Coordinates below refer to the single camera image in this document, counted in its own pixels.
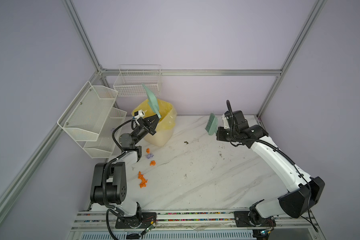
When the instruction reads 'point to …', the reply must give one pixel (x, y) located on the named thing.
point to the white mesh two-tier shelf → (92, 119)
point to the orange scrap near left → (144, 181)
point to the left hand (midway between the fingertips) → (160, 115)
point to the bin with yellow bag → (164, 135)
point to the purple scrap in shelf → (112, 130)
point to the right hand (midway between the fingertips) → (215, 132)
